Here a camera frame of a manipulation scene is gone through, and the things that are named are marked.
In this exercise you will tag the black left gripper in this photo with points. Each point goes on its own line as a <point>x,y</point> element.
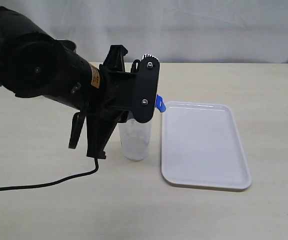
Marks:
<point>127,95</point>

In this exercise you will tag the blue plastic lid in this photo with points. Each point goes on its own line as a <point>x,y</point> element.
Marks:
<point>159,104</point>

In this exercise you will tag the clear plastic tall container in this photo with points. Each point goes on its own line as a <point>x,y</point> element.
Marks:
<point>135,138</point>

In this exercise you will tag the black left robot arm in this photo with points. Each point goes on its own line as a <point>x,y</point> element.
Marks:
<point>34,64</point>

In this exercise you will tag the white backdrop curtain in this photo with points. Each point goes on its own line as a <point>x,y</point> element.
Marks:
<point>175,31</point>

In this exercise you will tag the white rectangular plastic tray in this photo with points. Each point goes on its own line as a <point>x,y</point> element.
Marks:
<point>201,147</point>

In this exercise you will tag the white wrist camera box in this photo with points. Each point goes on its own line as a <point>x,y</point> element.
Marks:
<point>147,55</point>

